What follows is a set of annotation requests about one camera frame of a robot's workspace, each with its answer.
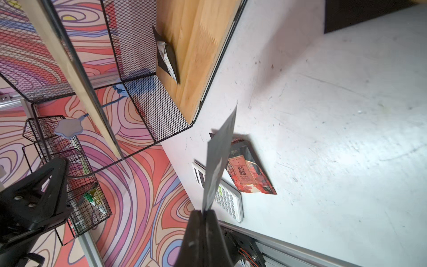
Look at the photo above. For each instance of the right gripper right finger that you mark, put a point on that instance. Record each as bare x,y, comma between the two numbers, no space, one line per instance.
217,253

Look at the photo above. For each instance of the red tea bag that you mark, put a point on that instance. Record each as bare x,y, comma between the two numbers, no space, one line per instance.
245,170
218,149

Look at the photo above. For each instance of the white tea bag lower shelf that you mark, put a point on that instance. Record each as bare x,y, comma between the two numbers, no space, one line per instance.
166,56

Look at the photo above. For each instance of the green white marker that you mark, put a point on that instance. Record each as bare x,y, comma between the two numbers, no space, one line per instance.
96,202

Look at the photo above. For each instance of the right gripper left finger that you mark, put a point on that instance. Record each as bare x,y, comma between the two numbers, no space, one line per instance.
191,252

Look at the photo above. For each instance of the white scientific calculator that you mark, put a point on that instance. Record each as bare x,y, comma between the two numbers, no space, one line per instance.
227,197

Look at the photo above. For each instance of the left wall wire basket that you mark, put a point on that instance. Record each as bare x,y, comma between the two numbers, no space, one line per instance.
46,145

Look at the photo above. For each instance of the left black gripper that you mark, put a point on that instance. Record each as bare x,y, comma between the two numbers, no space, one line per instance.
38,201

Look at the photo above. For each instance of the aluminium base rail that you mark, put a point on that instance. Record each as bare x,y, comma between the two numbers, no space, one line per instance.
270,252

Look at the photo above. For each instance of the black wire two-tier shelf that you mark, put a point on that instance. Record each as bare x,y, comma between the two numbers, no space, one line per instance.
95,63

